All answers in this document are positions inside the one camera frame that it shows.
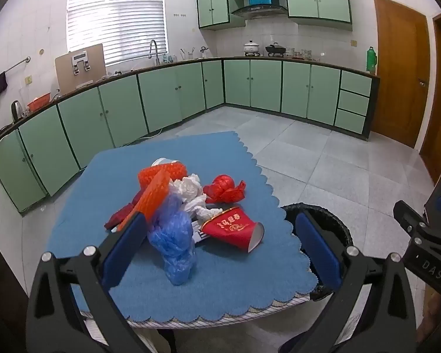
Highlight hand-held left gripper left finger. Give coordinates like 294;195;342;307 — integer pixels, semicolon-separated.
26;211;158;353

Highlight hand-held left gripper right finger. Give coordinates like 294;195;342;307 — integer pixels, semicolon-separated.
277;211;417;353

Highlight black trash bin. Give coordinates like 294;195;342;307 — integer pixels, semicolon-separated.
281;203;353;302

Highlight dark red wrapper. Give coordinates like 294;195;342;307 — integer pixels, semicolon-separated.
103;191;144;229

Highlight blue plastic bag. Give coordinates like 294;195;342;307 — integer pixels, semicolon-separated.
147;193;197;287

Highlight orange foam net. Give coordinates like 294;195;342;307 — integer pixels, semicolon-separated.
116;171;170;232

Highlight green white snack packet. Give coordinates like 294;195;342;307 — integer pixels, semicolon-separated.
191;221;207;245

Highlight white paper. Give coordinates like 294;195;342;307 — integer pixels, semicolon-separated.
168;174;223;221

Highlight red paper cup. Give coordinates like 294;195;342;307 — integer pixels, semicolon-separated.
199;208;265;254

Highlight white paper cup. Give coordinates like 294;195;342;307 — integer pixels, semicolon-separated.
151;157;181;168

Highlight red plastic bag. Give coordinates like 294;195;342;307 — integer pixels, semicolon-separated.
203;174;247;204

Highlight blue scalloped table mat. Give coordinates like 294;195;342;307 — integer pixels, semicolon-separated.
46;131;313;322

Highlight wooden door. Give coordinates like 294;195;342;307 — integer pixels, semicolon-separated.
370;0;431;149

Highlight green base cabinets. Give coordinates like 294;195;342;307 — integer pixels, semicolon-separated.
0;58;381;214

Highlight red plastic basket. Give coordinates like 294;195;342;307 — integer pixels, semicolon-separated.
27;95;52;111

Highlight steel kettle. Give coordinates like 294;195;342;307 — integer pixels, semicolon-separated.
10;100;26;123

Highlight cardboard box with papers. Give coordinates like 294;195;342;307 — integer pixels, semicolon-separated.
55;43;106;92

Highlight white window blinds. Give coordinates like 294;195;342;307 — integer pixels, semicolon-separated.
67;0;168;67

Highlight range hood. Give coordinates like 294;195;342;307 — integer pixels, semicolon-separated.
230;4;288;18

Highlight white bracket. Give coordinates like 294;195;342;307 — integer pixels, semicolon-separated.
71;52;92;74

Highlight metal towel rail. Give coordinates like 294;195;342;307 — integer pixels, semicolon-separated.
0;56;31;86

